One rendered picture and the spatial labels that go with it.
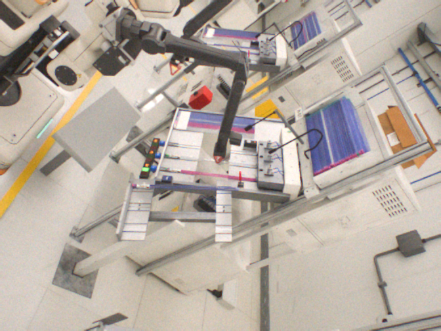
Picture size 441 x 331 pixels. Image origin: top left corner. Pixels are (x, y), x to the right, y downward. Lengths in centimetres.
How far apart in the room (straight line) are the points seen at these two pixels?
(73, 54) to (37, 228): 102
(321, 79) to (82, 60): 200
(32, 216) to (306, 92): 226
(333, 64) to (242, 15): 343
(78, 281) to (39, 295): 23
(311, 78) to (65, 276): 231
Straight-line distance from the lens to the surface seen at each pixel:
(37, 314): 217
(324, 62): 308
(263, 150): 204
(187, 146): 210
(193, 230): 214
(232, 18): 636
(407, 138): 226
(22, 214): 228
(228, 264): 239
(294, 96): 320
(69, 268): 229
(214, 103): 325
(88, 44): 180
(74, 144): 184
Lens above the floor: 190
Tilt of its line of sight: 28 degrees down
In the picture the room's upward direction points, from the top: 61 degrees clockwise
